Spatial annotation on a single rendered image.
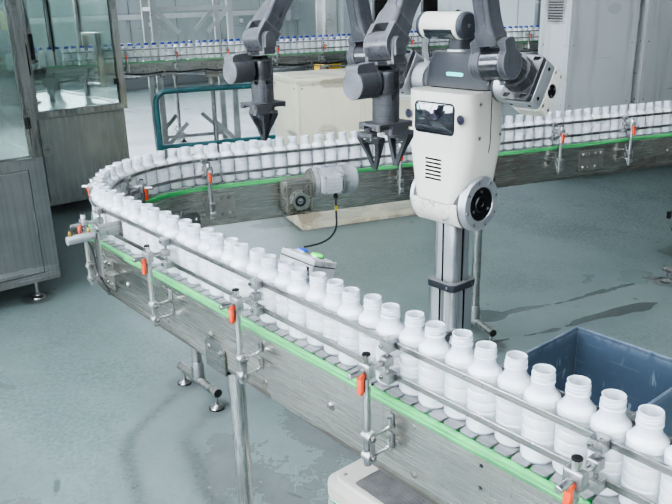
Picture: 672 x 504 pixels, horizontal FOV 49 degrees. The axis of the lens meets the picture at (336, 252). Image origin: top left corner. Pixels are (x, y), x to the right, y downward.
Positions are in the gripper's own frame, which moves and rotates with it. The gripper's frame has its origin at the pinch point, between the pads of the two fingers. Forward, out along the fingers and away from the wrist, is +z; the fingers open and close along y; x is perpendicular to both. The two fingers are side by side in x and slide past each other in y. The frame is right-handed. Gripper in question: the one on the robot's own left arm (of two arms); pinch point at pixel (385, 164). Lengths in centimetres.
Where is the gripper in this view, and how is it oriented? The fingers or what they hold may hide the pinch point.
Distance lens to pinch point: 161.1
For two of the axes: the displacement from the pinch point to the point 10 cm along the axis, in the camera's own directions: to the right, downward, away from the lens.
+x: -6.4, -2.3, 7.3
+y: 7.7, -2.1, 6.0
